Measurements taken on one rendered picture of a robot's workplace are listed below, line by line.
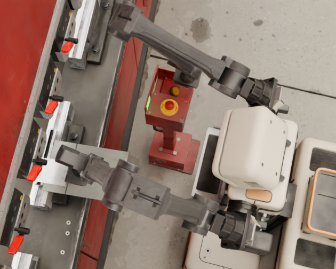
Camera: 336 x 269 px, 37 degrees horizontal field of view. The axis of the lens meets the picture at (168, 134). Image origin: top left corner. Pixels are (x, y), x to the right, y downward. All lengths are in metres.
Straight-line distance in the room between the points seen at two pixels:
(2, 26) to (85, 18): 0.85
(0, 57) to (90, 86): 0.82
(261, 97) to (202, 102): 1.32
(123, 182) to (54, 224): 0.79
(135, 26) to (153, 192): 0.56
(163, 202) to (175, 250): 1.58
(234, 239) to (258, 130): 0.33
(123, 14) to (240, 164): 0.54
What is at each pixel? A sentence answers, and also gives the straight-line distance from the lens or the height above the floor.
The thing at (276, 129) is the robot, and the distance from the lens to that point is 1.40.
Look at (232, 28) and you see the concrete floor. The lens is 3.09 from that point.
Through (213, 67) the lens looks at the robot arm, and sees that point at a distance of 1.51.
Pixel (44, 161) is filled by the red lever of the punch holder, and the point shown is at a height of 1.26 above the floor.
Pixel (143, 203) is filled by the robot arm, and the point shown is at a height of 1.59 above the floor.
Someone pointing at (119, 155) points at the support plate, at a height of 1.00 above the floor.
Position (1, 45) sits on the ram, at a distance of 1.18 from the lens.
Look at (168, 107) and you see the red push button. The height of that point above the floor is 0.81.
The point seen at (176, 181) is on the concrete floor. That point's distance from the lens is 2.71.
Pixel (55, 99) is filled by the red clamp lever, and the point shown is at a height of 1.27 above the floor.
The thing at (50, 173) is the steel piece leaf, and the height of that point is 1.00.
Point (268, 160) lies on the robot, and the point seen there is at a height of 1.36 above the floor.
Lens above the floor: 2.64
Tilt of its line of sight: 72 degrees down
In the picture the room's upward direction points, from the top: straight up
